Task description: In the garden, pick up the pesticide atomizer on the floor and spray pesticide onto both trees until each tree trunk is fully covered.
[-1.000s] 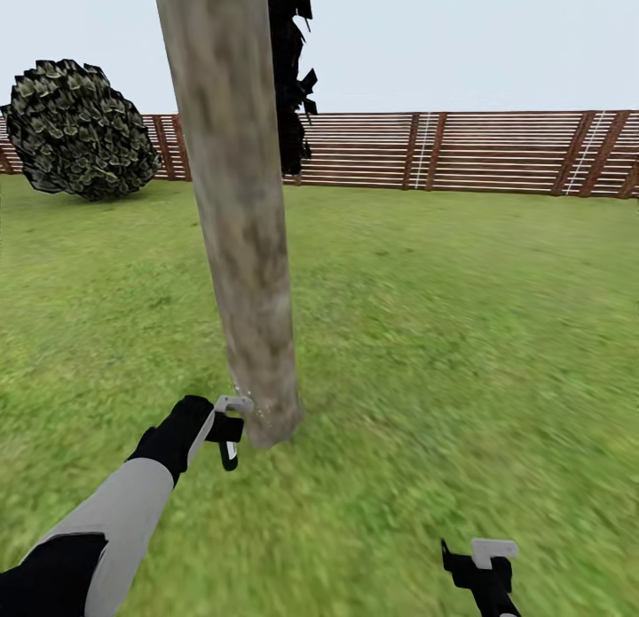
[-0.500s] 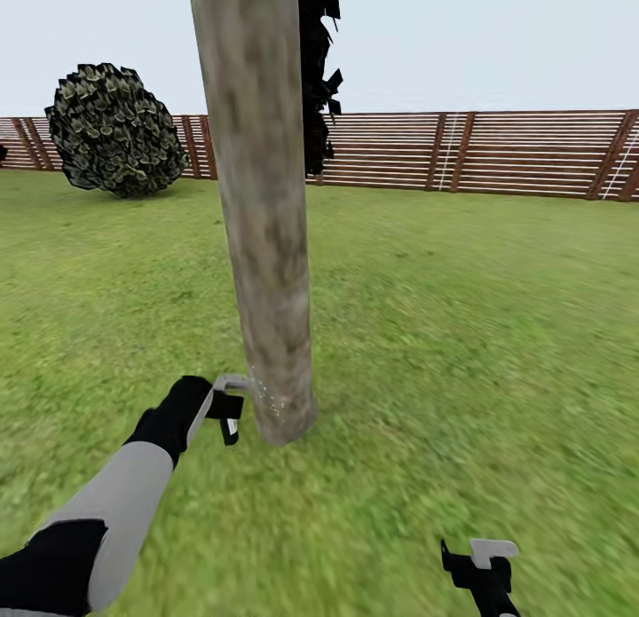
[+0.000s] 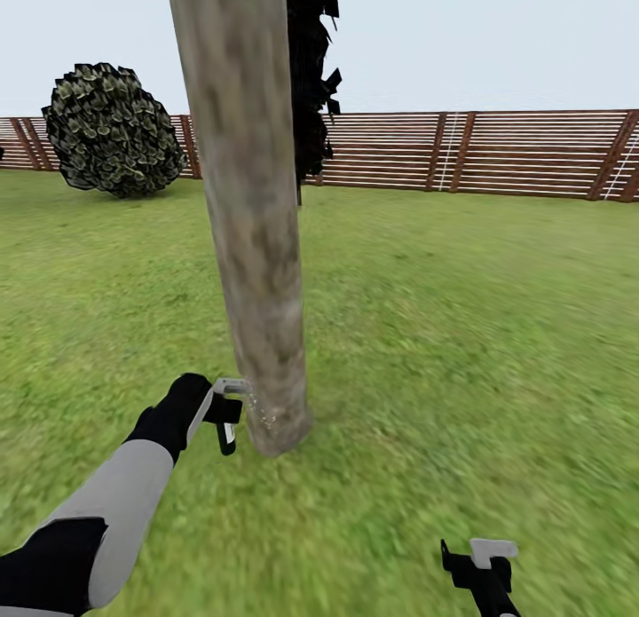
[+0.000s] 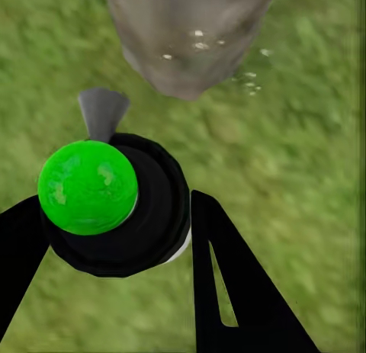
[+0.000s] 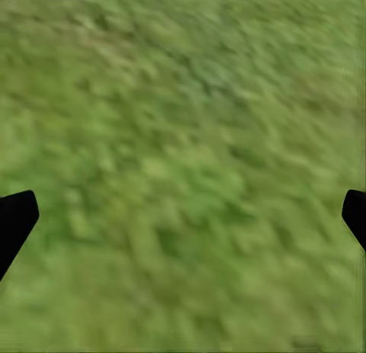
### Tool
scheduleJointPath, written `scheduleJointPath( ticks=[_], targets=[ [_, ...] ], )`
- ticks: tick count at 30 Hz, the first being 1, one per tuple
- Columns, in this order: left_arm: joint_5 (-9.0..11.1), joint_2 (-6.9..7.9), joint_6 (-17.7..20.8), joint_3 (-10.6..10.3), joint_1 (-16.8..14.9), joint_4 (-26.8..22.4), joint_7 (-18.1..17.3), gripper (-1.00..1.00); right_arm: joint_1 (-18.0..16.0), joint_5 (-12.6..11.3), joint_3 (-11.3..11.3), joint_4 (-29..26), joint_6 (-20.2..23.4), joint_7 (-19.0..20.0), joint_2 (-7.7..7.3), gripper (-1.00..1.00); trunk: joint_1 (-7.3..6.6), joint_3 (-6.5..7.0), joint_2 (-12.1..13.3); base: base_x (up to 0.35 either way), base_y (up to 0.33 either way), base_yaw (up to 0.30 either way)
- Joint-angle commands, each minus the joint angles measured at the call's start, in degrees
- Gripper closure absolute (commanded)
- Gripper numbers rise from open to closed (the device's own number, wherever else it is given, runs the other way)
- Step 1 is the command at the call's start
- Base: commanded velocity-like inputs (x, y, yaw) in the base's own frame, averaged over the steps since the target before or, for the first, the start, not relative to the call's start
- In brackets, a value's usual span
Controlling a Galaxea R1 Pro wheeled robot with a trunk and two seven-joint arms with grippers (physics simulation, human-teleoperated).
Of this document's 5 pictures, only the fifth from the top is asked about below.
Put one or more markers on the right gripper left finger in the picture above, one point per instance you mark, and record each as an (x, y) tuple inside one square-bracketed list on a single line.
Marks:
[(18, 215)]

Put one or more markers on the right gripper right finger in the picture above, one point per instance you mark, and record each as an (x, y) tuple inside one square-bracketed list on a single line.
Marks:
[(354, 214)]

